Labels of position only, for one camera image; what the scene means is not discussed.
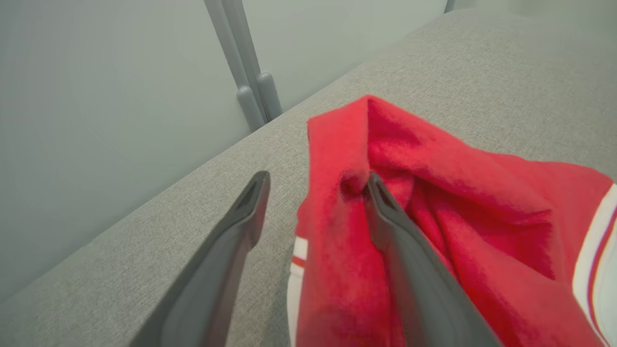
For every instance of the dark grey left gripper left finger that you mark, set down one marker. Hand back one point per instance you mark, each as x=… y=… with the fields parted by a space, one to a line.
x=217 y=270

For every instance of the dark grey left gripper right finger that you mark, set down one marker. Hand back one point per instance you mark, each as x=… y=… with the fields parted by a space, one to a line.
x=419 y=289

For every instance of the red jersey with white sleeves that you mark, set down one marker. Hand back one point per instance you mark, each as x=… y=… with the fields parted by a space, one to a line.
x=482 y=202

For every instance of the grey fabric sofa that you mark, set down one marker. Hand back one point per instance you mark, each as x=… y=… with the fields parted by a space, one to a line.
x=458 y=72

